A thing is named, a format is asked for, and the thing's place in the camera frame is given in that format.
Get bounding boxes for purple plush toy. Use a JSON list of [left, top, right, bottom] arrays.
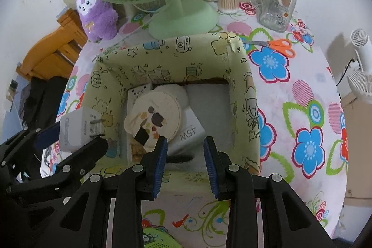
[[76, 0, 119, 42]]

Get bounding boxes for round beige printed disc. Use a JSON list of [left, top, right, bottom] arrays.
[[124, 90, 183, 154]]

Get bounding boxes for glass jar mug with handle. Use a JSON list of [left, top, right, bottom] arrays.
[[250, 0, 300, 33]]

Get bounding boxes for white flat charger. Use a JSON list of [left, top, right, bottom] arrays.
[[167, 107, 205, 157]]

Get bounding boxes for white rectangular printed box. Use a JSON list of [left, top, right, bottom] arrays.
[[126, 84, 153, 163]]

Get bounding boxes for black power cable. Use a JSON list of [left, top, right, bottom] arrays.
[[335, 58, 356, 86]]

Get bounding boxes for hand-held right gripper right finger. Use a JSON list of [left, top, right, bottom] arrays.
[[203, 136, 332, 248]]

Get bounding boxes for white standing fan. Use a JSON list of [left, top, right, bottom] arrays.
[[346, 29, 372, 105]]

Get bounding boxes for orange handled scissors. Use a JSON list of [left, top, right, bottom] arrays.
[[242, 39, 296, 58]]

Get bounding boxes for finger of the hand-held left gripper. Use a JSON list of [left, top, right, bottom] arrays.
[[6, 138, 109, 199], [0, 123, 61, 167]]

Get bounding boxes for white plug adapter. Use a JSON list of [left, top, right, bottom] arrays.
[[59, 107, 106, 152]]

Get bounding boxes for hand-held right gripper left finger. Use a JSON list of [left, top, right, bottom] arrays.
[[58, 136, 168, 248]]

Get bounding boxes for green perforated plastic item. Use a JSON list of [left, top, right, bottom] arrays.
[[142, 226, 182, 248]]

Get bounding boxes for orange wooden furniture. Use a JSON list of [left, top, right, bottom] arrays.
[[16, 8, 88, 81]]

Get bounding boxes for round plain beige disc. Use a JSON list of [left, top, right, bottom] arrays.
[[153, 84, 189, 109]]

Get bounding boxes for black clothing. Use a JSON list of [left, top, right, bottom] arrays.
[[17, 76, 69, 132]]

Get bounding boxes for green cartoon fabric storage basket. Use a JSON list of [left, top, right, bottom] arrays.
[[89, 32, 261, 176]]

